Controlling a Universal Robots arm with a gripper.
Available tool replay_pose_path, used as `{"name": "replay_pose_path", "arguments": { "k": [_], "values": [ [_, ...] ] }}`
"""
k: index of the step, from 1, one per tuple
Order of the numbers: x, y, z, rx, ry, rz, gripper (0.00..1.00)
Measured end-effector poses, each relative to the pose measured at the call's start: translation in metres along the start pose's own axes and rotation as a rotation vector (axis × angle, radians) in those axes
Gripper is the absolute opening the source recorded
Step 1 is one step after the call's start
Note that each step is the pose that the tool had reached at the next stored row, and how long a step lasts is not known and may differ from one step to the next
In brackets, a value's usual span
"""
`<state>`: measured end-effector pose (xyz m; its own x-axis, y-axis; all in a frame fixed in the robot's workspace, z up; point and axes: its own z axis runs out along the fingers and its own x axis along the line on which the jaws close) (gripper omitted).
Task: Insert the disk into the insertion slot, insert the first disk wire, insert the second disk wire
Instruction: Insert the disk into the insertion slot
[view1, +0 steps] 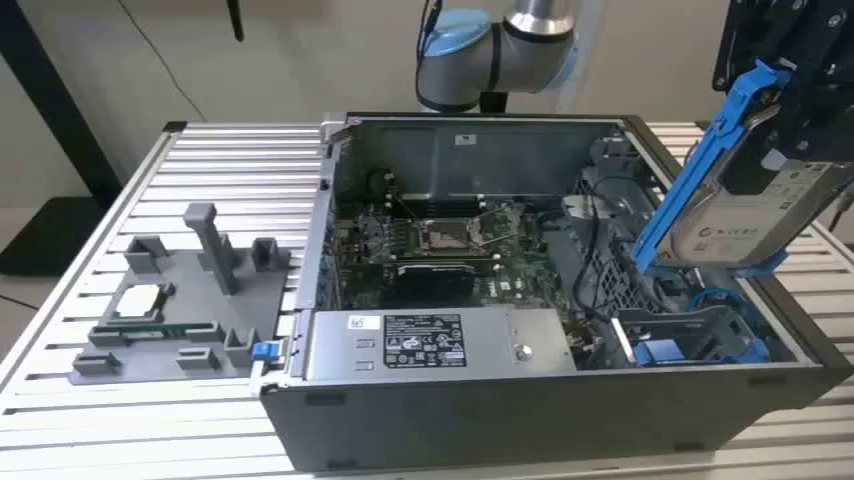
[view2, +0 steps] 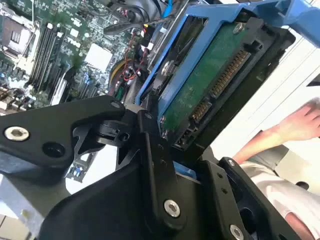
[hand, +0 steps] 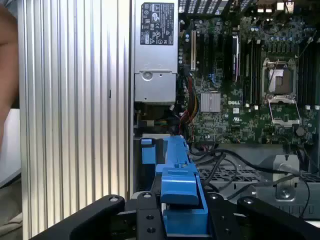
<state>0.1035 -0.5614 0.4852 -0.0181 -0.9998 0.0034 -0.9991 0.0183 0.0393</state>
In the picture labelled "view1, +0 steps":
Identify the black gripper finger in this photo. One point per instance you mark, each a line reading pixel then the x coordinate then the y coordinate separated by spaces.
pixel 756 172

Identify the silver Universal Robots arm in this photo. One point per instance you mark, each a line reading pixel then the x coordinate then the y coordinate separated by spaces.
pixel 467 65

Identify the grey metal disk bay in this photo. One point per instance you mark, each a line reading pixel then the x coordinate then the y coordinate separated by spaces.
pixel 600 260

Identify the green motherboard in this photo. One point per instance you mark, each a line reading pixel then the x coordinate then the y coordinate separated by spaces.
pixel 520 280

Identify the CPU socket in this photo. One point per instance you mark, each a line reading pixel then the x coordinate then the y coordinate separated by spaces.
pixel 443 235

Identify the black RAM slots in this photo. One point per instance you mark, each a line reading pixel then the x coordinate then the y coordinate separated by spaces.
pixel 433 205

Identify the black graphics card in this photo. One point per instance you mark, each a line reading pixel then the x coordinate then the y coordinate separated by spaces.
pixel 433 282

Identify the silver power supply unit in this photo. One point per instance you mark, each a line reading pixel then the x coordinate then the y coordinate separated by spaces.
pixel 440 342

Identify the black open PC case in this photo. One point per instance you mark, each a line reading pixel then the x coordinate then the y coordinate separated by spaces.
pixel 534 425

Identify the blue case latch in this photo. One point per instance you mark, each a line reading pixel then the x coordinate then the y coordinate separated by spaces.
pixel 264 350

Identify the black antenna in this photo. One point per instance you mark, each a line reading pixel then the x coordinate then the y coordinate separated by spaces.
pixel 235 20

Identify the grey parts rack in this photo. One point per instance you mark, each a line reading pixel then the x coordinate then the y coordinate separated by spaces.
pixel 200 310

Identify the green RAM stick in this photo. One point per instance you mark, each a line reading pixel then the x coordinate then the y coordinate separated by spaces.
pixel 173 330

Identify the silver CPU chip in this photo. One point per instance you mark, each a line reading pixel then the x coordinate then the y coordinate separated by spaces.
pixel 140 301

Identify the black monitor stand pole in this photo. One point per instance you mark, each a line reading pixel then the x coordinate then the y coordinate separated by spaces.
pixel 60 100

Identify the black stand base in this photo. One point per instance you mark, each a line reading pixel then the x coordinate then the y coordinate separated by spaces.
pixel 53 235

